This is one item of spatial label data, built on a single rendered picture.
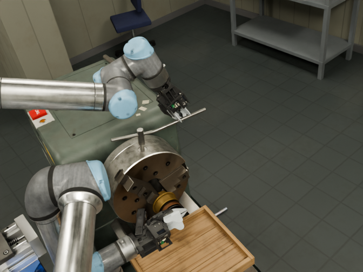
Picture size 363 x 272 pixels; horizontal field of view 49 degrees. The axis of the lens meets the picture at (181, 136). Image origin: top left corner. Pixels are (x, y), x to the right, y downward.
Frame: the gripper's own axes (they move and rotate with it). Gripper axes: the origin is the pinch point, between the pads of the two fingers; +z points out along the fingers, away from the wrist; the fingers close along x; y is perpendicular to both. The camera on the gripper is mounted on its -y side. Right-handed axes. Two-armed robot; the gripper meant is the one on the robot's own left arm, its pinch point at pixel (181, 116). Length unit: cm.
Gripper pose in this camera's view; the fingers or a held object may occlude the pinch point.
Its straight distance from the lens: 138.9
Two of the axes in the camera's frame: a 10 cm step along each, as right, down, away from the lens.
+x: 7.4, -6.6, 1.0
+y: 5.3, 4.9, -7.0
